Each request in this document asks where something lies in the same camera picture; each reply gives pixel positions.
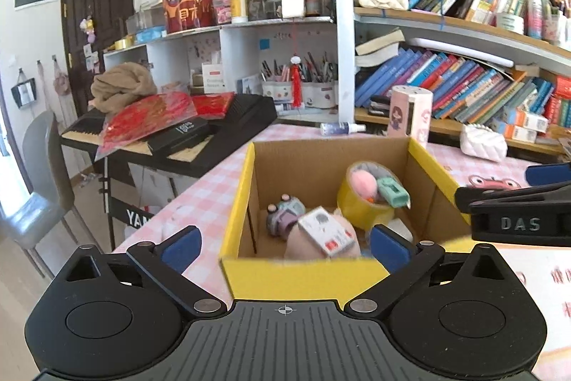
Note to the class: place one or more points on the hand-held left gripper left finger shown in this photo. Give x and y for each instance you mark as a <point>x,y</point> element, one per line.
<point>180,249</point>

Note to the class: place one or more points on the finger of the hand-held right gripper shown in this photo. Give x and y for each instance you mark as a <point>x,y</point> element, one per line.
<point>490,198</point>
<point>548,175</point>

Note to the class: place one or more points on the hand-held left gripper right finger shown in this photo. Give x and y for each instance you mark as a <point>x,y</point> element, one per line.
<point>390,249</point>

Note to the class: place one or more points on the white charger plug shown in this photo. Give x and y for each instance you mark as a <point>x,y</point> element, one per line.
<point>401,227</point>

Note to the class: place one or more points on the yellow tape roll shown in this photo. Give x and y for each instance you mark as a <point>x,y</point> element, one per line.
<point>352,207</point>

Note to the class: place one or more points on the green correction tape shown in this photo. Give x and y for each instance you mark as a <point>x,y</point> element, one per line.
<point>392,191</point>

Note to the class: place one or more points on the white staple box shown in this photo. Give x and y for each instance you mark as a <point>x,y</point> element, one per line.
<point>325,229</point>

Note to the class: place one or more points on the pink egg with orange clip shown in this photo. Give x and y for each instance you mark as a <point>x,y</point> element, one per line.
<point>363,182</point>

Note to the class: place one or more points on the yellow cardboard box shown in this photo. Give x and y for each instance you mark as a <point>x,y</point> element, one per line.
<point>312,276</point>

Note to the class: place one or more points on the pink plush toy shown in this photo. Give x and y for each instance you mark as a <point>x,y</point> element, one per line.
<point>299,247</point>

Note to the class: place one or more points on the small grey purple toy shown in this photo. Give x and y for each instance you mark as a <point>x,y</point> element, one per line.
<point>283,216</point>

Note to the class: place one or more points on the white quilted pouch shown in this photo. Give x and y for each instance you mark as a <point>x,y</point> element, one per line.
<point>484,144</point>

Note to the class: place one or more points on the white orange small box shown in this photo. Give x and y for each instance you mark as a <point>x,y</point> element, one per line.
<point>526,118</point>
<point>515,132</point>

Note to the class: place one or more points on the black keyboard stand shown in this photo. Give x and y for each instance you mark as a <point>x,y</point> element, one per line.
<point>129,216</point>

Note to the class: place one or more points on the long black box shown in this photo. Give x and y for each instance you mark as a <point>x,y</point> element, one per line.
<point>178,131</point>

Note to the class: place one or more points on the pink cylindrical container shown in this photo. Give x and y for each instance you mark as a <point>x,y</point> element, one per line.
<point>408,113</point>

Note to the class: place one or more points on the row of leaning books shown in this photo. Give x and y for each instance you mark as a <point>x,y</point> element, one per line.
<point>446,82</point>

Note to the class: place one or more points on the purple spray bottle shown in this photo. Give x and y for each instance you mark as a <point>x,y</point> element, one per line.
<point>339,129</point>

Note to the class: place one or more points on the red packets plastic bag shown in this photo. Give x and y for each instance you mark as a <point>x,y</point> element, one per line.
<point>142,113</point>

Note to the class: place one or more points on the black stapler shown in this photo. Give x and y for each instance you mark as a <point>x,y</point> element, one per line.
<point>379,105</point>

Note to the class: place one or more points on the black electronic keyboard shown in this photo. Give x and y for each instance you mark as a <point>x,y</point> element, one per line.
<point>241,113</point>

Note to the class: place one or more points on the red envelopes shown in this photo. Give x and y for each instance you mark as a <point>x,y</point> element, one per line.
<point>214,104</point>

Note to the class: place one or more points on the white tube lamp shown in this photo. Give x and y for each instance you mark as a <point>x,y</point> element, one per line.
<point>459,50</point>

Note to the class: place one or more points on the grey chair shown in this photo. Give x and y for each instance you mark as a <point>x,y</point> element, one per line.
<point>44,184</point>

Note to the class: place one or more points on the white jar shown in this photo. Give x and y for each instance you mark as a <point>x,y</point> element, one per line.
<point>510,24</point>

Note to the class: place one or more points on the white pen cup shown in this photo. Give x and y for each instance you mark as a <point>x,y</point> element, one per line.
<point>276,88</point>
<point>319,93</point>

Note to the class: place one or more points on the brown cloth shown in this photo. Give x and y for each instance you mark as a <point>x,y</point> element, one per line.
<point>122,86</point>

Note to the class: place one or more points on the white card box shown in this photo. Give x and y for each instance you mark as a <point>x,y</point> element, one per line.
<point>213,78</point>

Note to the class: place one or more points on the flat stacked thick books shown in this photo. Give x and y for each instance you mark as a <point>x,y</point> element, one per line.
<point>379,48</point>

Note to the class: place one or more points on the red tassel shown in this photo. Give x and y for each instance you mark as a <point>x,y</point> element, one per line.
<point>295,86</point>

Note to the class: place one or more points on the white bookshelf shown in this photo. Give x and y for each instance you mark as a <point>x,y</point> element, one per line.
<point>343,50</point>

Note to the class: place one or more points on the hanging pink bag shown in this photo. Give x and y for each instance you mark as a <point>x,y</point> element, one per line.
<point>61,79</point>

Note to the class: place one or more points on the gold tape roll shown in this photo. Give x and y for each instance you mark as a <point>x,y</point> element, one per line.
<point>123,44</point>

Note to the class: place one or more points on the blue tissue pack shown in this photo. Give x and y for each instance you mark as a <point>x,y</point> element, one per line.
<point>150,35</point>

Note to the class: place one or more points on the hanging dark tote bag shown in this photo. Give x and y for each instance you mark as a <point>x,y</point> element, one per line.
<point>23,91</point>

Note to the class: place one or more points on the pastel door charm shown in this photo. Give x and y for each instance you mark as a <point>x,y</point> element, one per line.
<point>87,29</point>

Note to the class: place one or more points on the pink small box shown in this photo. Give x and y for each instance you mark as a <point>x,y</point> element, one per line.
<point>223,11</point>

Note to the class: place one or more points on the red figure printed box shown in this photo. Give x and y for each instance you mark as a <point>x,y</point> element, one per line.
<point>187,4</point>

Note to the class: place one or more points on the white bottle yellow label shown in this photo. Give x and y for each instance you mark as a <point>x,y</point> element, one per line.
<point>238,6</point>

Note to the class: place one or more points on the brown glass bottle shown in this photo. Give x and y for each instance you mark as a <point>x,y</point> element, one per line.
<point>312,4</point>

